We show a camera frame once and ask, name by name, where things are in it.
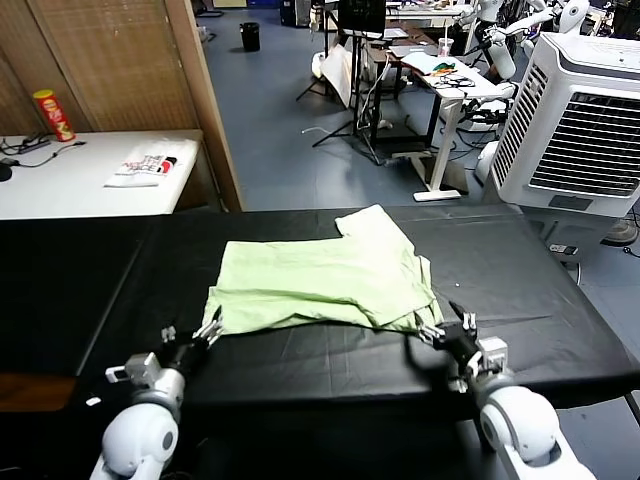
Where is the white rounded robot base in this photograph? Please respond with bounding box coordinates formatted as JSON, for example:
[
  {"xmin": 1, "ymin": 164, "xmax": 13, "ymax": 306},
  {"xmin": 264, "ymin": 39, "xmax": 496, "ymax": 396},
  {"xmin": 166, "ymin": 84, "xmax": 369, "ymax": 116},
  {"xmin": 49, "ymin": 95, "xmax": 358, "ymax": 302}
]
[{"xmin": 473, "ymin": 139, "xmax": 502, "ymax": 186}]

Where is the black cable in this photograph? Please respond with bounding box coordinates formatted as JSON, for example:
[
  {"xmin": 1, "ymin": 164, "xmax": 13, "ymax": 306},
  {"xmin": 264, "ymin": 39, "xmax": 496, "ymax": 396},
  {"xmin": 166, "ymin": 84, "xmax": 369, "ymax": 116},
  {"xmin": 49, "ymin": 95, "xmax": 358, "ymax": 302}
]
[{"xmin": 0, "ymin": 134, "xmax": 87, "ymax": 169}]

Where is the white standing desk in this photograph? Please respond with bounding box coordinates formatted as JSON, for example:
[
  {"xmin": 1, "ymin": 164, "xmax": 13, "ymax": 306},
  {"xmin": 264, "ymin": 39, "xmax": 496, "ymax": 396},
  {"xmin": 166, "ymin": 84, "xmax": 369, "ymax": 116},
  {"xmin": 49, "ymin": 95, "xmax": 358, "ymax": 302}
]
[{"xmin": 387, "ymin": 42, "xmax": 517, "ymax": 203}]

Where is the white side table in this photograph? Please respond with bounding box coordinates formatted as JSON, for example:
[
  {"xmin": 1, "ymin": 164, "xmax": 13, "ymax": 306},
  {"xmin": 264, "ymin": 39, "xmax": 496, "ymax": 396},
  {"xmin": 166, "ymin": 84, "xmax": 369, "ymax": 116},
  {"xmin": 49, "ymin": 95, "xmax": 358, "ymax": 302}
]
[{"xmin": 0, "ymin": 128, "xmax": 205, "ymax": 221}]

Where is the gray wrist camera box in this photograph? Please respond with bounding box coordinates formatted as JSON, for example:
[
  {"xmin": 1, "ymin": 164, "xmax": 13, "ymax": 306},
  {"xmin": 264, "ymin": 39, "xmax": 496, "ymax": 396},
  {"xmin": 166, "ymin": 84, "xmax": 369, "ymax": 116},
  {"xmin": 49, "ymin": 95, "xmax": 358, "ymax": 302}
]
[
  {"xmin": 104, "ymin": 352, "xmax": 162, "ymax": 387},
  {"xmin": 467, "ymin": 337, "xmax": 509, "ymax": 376}
]

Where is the gray right wrist camera box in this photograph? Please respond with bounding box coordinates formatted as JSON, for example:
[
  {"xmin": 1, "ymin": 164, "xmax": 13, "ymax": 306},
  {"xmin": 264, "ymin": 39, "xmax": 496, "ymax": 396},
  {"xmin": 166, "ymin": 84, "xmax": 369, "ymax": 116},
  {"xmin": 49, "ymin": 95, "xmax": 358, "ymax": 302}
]
[{"xmin": 467, "ymin": 337, "xmax": 509, "ymax": 376}]

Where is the light green t-shirt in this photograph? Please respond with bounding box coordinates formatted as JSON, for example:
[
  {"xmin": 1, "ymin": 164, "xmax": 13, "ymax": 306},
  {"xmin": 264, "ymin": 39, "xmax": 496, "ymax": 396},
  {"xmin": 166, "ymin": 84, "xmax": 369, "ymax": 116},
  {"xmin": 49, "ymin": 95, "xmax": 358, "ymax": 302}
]
[{"xmin": 202, "ymin": 203, "xmax": 445, "ymax": 335}]

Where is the red chips can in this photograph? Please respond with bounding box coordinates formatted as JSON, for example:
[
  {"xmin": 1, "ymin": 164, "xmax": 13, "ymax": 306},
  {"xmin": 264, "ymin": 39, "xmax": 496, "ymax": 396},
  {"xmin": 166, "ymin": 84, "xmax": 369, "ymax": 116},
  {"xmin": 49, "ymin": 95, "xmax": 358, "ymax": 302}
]
[{"xmin": 32, "ymin": 88, "xmax": 77, "ymax": 143}]

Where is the black power strip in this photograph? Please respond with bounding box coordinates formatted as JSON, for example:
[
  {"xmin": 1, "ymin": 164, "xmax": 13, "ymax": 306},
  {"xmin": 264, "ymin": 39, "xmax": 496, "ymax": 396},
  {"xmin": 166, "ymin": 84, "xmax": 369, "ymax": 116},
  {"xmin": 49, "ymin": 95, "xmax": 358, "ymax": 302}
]
[{"xmin": 16, "ymin": 133, "xmax": 53, "ymax": 152}]

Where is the black tablecloth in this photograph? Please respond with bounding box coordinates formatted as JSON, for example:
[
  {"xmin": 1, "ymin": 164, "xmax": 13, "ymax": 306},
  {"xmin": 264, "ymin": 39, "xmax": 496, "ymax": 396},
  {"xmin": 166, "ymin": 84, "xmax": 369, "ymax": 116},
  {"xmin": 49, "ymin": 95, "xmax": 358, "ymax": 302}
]
[{"xmin": 0, "ymin": 203, "xmax": 635, "ymax": 422}]

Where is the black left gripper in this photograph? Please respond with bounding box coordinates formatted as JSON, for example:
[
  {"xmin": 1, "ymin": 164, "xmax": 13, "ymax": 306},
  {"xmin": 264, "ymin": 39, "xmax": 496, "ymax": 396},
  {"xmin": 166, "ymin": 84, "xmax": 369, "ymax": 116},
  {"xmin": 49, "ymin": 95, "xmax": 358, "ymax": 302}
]
[{"xmin": 158, "ymin": 305, "xmax": 225, "ymax": 374}]

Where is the round gray stand base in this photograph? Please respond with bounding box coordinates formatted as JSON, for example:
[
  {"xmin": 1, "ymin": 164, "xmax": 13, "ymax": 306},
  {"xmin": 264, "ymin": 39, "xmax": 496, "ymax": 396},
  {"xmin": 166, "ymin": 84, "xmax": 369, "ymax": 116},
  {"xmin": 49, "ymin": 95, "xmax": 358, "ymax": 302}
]
[{"xmin": 601, "ymin": 217, "xmax": 640, "ymax": 247}]

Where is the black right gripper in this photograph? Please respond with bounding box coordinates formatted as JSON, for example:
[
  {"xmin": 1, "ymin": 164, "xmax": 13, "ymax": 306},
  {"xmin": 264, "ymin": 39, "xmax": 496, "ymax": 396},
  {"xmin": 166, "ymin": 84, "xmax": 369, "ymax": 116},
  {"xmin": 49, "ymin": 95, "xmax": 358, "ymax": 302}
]
[{"xmin": 417, "ymin": 299, "xmax": 484, "ymax": 367}]

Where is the white humanoid robot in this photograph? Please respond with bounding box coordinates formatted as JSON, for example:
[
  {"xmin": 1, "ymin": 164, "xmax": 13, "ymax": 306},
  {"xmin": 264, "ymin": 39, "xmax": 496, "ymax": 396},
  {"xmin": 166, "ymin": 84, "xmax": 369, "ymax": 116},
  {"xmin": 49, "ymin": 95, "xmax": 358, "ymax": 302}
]
[
  {"xmin": 519, "ymin": 0, "xmax": 592, "ymax": 57},
  {"xmin": 462, "ymin": 0, "xmax": 519, "ymax": 82}
]

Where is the black monitor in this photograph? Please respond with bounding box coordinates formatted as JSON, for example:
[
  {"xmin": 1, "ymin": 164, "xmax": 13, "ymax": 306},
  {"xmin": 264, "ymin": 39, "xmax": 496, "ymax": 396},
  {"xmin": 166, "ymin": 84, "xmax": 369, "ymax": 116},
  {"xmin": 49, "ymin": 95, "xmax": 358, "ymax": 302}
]
[{"xmin": 337, "ymin": 0, "xmax": 389, "ymax": 39}]

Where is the black monitor stand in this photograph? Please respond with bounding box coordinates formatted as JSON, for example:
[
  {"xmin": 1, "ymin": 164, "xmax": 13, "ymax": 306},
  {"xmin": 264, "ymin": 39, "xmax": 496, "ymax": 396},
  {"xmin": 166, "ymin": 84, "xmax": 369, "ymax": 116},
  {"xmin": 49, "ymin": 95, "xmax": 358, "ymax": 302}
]
[{"xmin": 312, "ymin": 29, "xmax": 387, "ymax": 167}]

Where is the black trash bin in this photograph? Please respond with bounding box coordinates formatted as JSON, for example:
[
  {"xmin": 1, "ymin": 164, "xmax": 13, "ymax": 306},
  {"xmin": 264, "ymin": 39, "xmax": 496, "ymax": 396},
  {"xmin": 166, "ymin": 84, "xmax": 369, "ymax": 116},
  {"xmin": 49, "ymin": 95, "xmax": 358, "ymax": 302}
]
[{"xmin": 239, "ymin": 21, "xmax": 262, "ymax": 52}]

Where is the white air cooler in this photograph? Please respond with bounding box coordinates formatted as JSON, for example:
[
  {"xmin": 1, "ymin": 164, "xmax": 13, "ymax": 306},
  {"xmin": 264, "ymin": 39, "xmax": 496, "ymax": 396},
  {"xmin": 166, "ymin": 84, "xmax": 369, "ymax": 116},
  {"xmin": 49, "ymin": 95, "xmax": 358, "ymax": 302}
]
[{"xmin": 487, "ymin": 32, "xmax": 640, "ymax": 219}]

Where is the wooden partition screen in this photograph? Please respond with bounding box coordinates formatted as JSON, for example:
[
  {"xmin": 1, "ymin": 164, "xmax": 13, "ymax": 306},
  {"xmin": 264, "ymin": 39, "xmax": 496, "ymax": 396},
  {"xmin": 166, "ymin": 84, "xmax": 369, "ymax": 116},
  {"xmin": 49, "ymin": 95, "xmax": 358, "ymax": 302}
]
[{"xmin": 0, "ymin": 0, "xmax": 245, "ymax": 213}]

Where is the white leaning board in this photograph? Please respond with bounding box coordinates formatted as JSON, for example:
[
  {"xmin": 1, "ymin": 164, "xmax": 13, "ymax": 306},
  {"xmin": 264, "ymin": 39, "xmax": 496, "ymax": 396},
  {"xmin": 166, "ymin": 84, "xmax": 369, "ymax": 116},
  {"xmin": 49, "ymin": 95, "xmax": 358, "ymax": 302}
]
[{"xmin": 318, "ymin": 42, "xmax": 362, "ymax": 109}]

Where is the gray left wrist camera box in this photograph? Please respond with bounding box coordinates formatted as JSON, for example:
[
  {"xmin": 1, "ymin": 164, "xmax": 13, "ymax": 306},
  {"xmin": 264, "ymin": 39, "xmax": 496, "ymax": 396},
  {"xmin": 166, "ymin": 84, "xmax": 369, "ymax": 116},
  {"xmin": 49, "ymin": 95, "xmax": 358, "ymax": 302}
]
[{"xmin": 104, "ymin": 352, "xmax": 162, "ymax": 387}]

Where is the white folded printed shirt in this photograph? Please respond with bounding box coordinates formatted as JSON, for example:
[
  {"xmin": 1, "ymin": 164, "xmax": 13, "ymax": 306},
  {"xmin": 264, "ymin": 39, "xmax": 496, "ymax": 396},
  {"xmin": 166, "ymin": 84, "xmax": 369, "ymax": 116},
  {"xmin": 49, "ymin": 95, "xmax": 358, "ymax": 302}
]
[{"xmin": 103, "ymin": 139, "xmax": 194, "ymax": 190}]

